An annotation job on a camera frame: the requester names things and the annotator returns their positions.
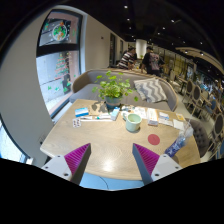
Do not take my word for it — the grey curved sofa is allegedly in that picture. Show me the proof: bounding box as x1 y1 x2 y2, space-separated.
68 68 180 113

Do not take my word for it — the group of round-backed chairs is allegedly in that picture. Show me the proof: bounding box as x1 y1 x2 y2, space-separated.
179 78 224 158

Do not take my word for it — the flat round red coaster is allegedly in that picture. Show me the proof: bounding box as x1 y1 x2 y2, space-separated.
147 133 161 146

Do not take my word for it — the group of ceiling spotlights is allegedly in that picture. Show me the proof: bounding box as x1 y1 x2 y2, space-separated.
123 3 204 56

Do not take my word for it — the clear blue-labelled water bottle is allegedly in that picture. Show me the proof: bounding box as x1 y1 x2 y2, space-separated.
164 122 195 158

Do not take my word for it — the white paper napkin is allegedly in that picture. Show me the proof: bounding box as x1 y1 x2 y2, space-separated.
172 118 185 131

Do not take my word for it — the pill blister pack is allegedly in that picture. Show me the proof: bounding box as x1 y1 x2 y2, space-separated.
71 117 83 129

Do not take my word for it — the green potted plant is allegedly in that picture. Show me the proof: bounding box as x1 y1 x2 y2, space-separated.
92 70 139 109

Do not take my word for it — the tall light blue box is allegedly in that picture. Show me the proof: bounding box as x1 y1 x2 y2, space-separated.
109 106 121 122

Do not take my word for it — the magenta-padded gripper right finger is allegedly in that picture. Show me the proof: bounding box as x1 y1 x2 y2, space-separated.
131 142 184 186

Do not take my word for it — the round wreath window decoration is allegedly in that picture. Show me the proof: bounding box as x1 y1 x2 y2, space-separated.
51 20 71 43

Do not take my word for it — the pale green mug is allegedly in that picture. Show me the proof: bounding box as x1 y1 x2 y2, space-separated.
121 111 143 133

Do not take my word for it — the white printed leaflet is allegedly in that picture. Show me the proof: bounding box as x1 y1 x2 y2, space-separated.
158 111 174 128

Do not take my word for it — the brown paper envelope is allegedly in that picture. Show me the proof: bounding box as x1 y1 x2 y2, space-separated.
89 101 109 117

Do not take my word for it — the person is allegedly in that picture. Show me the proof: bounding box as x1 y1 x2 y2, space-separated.
116 46 138 70
139 45 165 77

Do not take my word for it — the grey zigzag cushion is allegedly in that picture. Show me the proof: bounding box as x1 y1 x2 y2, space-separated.
133 77 169 104

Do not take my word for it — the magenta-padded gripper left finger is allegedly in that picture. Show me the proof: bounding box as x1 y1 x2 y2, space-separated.
40 142 92 186

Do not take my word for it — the long white tube box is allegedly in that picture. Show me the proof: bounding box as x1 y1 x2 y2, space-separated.
79 113 113 122

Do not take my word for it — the small blue white box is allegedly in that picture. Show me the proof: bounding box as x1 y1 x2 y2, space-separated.
74 106 90 118

